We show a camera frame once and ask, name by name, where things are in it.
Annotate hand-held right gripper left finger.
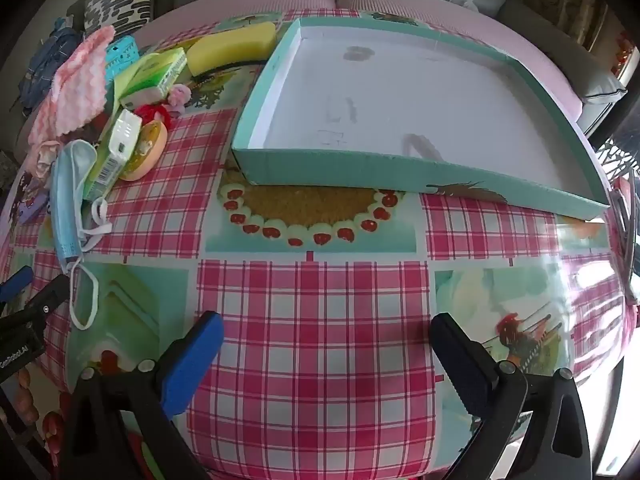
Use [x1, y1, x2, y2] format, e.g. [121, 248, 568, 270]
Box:
[59, 311, 225, 480]

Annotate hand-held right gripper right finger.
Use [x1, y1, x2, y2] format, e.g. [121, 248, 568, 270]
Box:
[430, 312, 593, 480]

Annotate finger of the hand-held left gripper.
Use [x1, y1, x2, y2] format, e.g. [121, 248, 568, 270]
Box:
[0, 276, 71, 333]
[0, 266, 35, 303]

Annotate blue face mask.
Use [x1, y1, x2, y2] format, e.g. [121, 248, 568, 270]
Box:
[54, 140, 113, 331]

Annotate green white small carton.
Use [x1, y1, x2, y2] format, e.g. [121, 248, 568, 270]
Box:
[82, 110, 143, 202]

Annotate gold round tin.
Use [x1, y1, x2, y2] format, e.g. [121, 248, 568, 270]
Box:
[120, 121, 168, 181]

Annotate pink striped fuzzy towel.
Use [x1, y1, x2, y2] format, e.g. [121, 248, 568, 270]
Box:
[27, 26, 117, 151]

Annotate lime green cloth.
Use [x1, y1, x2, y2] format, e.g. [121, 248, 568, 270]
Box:
[106, 55, 151, 128]

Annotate red pipe cleaner figure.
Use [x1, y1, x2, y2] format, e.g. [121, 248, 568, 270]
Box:
[132, 104, 173, 131]

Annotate pink pipe cleaner flower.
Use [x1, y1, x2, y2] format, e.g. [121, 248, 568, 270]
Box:
[167, 85, 193, 112]

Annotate green tissue pack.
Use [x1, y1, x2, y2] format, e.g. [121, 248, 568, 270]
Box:
[119, 49, 188, 108]

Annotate teal cardboard tray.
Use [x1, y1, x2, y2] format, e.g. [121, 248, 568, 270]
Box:
[231, 16, 612, 222]

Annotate yellow sponge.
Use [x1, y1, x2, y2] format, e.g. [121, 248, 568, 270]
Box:
[186, 22, 277, 77]

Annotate person's left hand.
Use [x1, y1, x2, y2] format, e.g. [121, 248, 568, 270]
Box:
[14, 385, 40, 423]

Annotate blue denim clothes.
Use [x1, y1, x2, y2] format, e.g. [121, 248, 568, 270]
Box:
[19, 25, 83, 111]

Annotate teal plastic box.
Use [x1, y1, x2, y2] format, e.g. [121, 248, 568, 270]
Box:
[105, 36, 146, 81]

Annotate black and white patterned pillow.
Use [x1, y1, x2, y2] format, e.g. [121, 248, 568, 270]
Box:
[84, 0, 161, 37]

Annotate grey sofa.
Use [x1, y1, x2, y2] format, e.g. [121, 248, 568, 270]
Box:
[0, 0, 640, 136]

